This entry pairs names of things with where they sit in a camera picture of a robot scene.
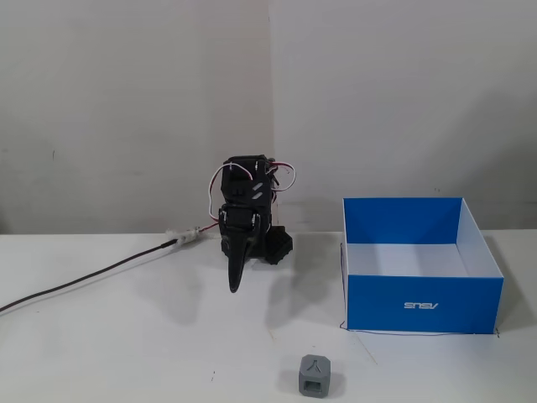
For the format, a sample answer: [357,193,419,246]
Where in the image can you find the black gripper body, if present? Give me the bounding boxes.
[217,202,272,241]

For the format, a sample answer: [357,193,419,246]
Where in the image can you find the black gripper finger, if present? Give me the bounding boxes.
[226,228,249,294]
[242,224,262,264]

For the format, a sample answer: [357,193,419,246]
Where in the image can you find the gray cube block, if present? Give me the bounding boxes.
[298,353,332,399]

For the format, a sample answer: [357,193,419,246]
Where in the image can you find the blue and white cardboard box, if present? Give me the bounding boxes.
[340,196,505,335]

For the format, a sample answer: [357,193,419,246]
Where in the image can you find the red and white servo wire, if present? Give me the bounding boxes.
[208,163,298,224]

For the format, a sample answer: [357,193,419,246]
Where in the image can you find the white taped cable connector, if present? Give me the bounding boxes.
[165,226,202,245]

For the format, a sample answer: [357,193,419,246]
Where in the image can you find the black power cable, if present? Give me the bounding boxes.
[0,239,177,315]

